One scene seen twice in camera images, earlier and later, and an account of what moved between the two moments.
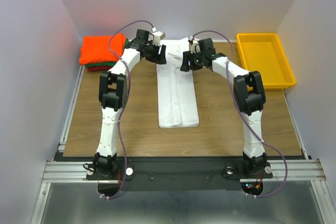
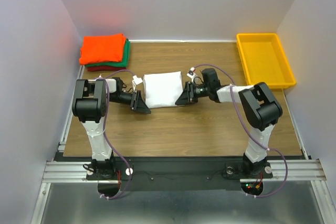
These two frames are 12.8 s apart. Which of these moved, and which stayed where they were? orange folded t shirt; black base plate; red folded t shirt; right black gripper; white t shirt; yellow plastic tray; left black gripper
Moved: right black gripper; white t shirt; left black gripper
Stayed: black base plate; yellow plastic tray; red folded t shirt; orange folded t shirt
